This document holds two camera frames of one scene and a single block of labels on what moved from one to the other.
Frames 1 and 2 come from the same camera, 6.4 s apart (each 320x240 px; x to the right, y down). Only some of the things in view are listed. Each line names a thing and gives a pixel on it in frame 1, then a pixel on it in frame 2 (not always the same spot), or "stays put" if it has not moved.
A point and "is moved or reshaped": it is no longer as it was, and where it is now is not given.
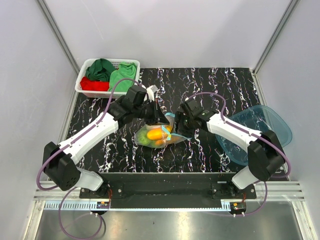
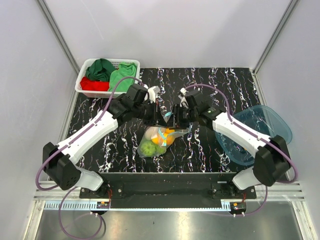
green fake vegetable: [142, 137] -> [148, 148]
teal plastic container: [262, 118] stays put
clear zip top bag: [156, 135] is moved or reshaped
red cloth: [97, 85] stays put
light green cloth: [126, 70] stays put
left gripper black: [157, 117] stays put
